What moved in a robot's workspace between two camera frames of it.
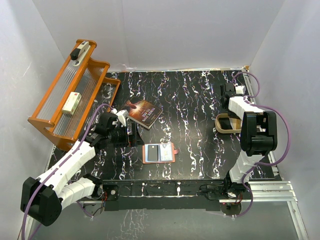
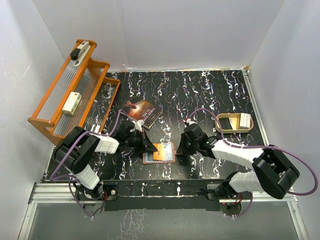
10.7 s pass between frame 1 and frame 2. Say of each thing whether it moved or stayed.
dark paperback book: stayed
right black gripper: moved
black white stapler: stayed
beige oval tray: stayed
